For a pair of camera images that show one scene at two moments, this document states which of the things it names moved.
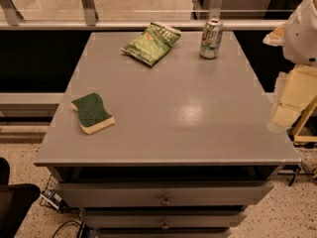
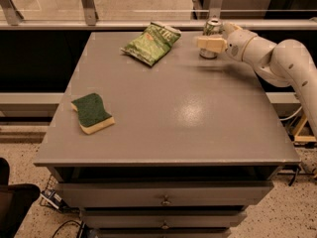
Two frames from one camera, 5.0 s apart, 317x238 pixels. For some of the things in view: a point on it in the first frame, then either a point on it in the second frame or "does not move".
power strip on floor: x=52 y=197 does not move
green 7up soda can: x=211 y=39 does not move
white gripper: x=302 y=37 → x=236 y=45
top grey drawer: x=160 y=194 does not move
